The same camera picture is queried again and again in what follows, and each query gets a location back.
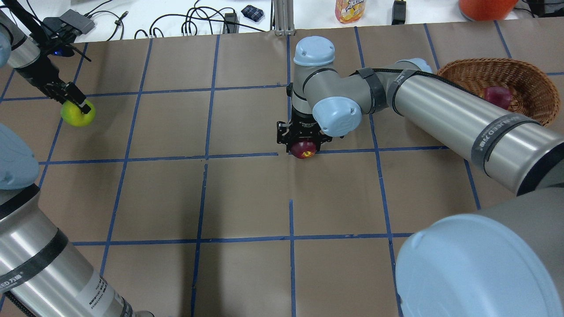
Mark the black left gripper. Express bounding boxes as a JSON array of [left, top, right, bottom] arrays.
[[24, 56, 90, 115]]

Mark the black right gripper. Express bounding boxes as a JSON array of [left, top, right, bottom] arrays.
[[276, 117, 333, 154]]

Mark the green apple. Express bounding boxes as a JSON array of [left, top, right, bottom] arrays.
[[60, 99, 96, 128]]

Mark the dark red apple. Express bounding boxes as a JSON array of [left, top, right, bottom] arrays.
[[289, 138, 318, 160]]

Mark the red yellow apple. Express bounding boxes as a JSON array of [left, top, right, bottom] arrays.
[[479, 86, 513, 110]]

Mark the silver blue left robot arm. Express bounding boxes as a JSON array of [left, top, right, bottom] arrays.
[[1, 0, 152, 317]]

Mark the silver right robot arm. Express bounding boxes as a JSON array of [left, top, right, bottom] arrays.
[[288, 37, 563, 317]]

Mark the wicker basket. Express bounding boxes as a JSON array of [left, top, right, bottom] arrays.
[[437, 58, 562, 126]]

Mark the grey usb hub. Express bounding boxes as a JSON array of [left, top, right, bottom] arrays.
[[59, 9, 95, 36]]

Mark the small dark blue device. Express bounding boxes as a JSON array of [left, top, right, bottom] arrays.
[[241, 5, 264, 22]]

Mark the yellow juice bottle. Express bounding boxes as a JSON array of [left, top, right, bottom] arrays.
[[334, 0, 366, 24]]

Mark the black power adapter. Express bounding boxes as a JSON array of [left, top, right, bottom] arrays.
[[391, 0, 407, 25]]

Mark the orange bucket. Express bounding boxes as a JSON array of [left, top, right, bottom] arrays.
[[458, 0, 519, 21]]

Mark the aluminium frame post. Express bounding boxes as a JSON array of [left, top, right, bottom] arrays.
[[272, 0, 296, 37]]

